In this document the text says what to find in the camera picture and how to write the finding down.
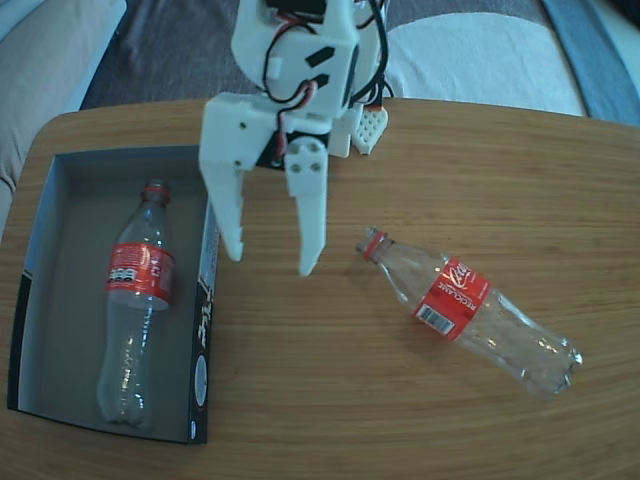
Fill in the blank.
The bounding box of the clear bottle nutrition icons label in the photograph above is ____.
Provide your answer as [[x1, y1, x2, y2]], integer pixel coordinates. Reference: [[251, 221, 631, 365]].
[[96, 178, 177, 427]]

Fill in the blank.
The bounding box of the grey cardboard box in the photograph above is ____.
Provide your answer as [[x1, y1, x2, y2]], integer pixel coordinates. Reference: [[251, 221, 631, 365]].
[[5, 144, 230, 446]]

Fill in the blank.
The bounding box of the dark grey textured rug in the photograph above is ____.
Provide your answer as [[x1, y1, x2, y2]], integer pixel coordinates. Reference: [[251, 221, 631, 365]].
[[79, 0, 556, 111]]

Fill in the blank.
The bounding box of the clear bottle barcode label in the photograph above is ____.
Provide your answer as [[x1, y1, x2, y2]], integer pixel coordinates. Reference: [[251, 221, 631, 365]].
[[354, 227, 584, 399]]

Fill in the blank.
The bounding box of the beige sofa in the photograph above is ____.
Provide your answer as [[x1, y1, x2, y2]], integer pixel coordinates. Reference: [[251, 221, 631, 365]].
[[0, 0, 129, 236]]

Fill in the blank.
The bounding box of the white cushion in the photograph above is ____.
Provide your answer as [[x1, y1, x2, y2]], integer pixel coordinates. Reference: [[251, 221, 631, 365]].
[[387, 12, 586, 117]]

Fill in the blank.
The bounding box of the blue grey fabric strip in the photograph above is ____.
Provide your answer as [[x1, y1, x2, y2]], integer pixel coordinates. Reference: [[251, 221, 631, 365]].
[[542, 0, 640, 126]]

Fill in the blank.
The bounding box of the black camera cable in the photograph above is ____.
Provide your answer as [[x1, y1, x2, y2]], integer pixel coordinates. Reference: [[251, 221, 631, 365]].
[[349, 0, 396, 101]]

